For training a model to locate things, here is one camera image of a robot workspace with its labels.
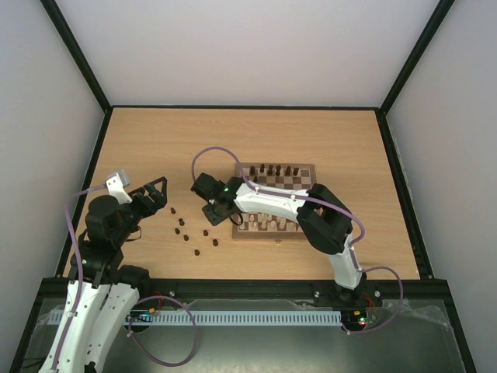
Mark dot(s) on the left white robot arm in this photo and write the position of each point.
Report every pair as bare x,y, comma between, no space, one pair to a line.
102,290

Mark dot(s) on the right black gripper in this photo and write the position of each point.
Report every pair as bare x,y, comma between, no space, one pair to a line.
214,214

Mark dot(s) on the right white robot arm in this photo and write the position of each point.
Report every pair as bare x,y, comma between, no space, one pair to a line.
326,222

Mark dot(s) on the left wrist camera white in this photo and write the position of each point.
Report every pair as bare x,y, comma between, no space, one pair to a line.
116,183

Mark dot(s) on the white slotted cable duct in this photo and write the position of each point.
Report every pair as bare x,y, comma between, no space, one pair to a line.
243,318

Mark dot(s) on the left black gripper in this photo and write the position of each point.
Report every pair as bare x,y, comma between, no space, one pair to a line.
160,200

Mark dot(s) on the wooden chess board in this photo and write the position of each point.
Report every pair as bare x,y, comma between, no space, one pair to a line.
282,205

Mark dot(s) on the black aluminium frame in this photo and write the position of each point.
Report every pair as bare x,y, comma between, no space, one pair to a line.
428,287

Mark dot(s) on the metal base plate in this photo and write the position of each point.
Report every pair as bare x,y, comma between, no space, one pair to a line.
418,339

